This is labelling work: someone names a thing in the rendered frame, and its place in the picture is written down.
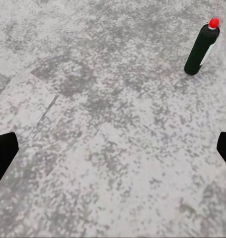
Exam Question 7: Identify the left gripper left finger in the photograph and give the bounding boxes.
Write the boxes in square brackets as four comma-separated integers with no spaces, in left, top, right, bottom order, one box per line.
[0,132,19,181]

